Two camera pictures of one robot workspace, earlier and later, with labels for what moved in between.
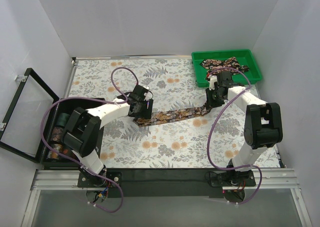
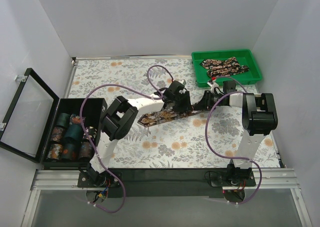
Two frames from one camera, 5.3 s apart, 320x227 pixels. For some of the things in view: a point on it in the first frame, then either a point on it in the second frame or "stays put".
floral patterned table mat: [214, 138] stays put
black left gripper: [147, 109] -> [185, 102]
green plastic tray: [245, 57] stays put
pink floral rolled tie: [57, 134] stays put
